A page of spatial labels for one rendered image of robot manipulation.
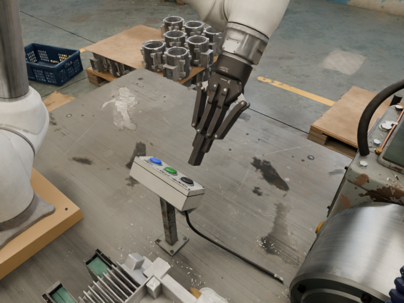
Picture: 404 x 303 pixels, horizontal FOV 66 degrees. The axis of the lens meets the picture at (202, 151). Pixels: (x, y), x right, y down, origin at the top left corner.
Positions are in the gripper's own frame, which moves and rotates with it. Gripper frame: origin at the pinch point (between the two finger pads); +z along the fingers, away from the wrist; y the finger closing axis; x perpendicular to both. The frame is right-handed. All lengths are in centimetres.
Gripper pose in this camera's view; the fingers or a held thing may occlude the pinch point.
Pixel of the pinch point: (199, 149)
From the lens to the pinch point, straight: 67.2
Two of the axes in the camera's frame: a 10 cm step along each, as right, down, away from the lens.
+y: 7.7, 4.3, -4.7
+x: 5.2, 0.2, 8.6
